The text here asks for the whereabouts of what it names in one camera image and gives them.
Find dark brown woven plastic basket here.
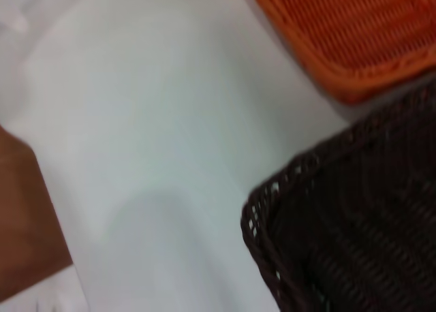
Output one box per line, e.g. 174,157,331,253
240,87,436,312

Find orange woven plastic basket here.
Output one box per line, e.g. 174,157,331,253
245,0,436,105

